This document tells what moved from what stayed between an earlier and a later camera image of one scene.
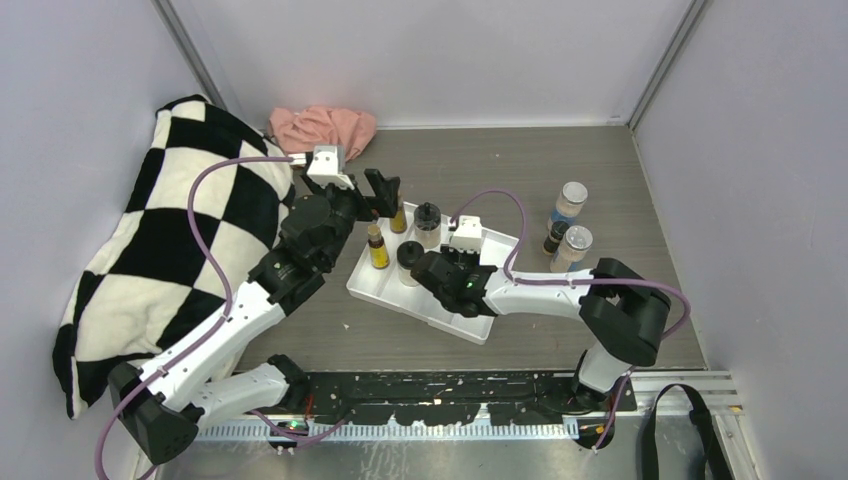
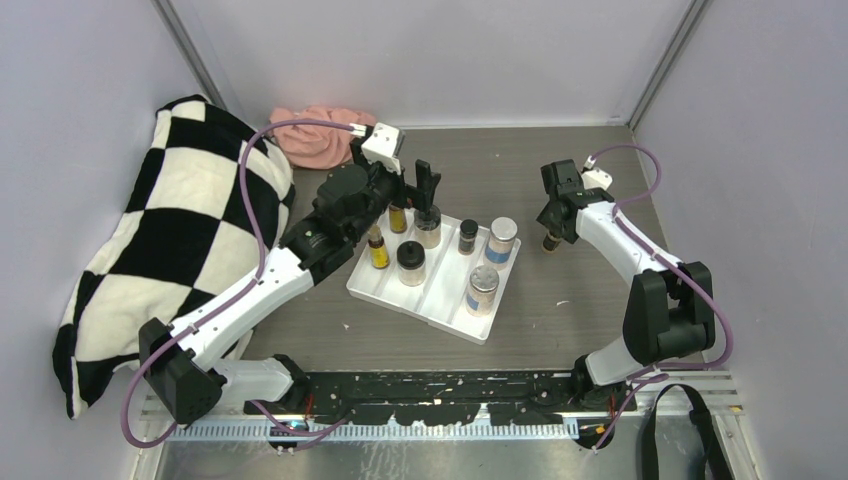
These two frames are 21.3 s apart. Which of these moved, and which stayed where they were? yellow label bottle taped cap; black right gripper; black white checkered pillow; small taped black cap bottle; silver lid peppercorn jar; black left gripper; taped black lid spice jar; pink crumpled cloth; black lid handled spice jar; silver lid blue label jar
Moved: silver lid peppercorn jar; silver lid blue label jar; black left gripper; black right gripper
Stayed: yellow label bottle taped cap; pink crumpled cloth; black white checkered pillow; black lid handled spice jar; small taped black cap bottle; taped black lid spice jar
